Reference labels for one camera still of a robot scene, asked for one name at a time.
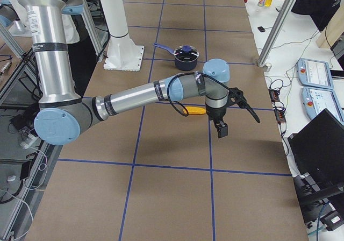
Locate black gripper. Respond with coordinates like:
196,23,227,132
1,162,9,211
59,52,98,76
206,105,228,138

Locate glass lid purple knob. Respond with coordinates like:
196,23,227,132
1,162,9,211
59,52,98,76
174,45,199,61

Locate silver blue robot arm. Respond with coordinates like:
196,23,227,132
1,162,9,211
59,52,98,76
17,0,230,145

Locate yellow corn cob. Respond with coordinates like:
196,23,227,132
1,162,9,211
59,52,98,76
183,106,206,115

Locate black laptop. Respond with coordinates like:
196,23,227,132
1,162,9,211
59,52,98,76
288,109,343,185

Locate lower teach pendant tablet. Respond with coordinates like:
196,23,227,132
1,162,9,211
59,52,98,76
302,87,343,124

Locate teach pendant tablet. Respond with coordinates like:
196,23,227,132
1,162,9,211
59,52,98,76
295,58,334,90
302,87,343,124

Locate upper teach pendant tablet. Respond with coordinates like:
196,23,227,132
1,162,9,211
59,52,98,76
295,58,334,90

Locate black phone on table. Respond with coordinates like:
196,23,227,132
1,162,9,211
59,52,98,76
257,26,266,32

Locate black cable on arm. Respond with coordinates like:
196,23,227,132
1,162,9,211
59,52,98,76
166,73,261,124

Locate dark blue saucepan purple handle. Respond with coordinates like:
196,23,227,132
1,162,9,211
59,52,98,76
153,42,199,71

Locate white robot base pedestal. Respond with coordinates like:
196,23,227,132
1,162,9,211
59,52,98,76
100,0,144,72

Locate aluminium frame post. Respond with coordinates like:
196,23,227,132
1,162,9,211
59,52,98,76
257,0,296,72

